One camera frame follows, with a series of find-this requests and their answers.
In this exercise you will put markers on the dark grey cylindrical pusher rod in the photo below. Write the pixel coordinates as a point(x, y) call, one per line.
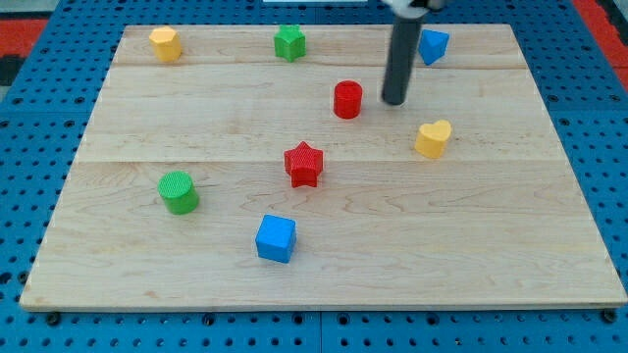
point(400, 60)

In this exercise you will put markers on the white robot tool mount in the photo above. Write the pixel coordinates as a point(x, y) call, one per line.
point(414, 9)

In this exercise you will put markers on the blue triangle block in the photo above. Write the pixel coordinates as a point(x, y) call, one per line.
point(432, 45)

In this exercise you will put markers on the red cylinder block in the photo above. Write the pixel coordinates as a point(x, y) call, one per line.
point(347, 99)

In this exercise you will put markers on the yellow heart block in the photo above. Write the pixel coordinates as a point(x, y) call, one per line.
point(432, 138)

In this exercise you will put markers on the green star block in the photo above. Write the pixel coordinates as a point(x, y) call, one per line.
point(290, 43)

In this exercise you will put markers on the red star block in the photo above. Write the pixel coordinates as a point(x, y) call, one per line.
point(304, 164)

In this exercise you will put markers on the wooden board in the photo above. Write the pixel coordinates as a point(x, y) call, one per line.
point(497, 223)

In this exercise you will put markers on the yellow hexagon block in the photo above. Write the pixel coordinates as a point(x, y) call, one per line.
point(166, 43)

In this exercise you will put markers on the blue cube block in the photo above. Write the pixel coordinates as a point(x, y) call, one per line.
point(276, 238)

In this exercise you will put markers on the green cylinder block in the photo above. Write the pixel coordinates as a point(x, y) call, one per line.
point(178, 193)

